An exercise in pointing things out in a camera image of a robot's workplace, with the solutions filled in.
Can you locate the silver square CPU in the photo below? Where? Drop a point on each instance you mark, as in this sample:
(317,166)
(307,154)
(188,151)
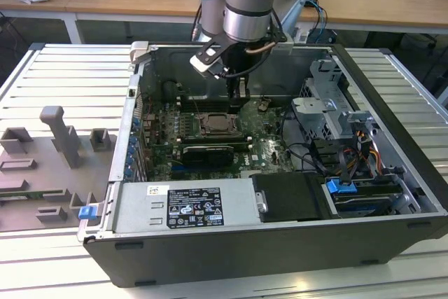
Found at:
(218,123)

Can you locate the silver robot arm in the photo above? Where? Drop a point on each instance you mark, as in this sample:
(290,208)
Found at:
(248,5)

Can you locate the black RAM slot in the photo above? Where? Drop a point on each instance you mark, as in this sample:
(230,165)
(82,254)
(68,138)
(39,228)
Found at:
(203,102)
(203,99)
(241,137)
(241,140)
(241,145)
(203,105)
(203,109)

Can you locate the CPU socket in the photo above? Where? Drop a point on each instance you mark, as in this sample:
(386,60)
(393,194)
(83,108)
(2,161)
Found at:
(220,134)

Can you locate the green motherboard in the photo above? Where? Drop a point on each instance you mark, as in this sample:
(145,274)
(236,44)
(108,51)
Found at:
(269,148)

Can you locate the metal disk bay cage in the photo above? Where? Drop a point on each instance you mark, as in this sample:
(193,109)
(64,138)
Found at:
(315,117)

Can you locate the black graphics card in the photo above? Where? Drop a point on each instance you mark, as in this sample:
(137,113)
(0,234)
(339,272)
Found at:
(208,155)

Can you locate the black plastic shroud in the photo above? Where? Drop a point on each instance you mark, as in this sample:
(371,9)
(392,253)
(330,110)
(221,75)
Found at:
(290,197)

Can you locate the silver power supply box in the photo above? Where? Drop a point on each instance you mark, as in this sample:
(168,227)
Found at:
(140,204)

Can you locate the hard disk blue carrier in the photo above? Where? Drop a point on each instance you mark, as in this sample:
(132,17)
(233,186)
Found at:
(364,204)

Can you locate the black PC case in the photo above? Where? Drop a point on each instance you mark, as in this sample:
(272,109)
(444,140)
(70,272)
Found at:
(245,257)

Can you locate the small blue plastic tab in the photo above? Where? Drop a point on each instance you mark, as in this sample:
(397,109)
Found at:
(87,213)

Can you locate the grey parts rack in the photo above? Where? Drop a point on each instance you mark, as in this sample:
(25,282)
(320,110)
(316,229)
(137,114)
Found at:
(42,173)

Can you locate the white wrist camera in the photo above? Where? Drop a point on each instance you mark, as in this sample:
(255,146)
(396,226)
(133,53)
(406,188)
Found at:
(201,64)

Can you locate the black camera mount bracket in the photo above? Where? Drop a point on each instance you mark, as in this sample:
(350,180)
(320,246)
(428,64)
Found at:
(276,34)

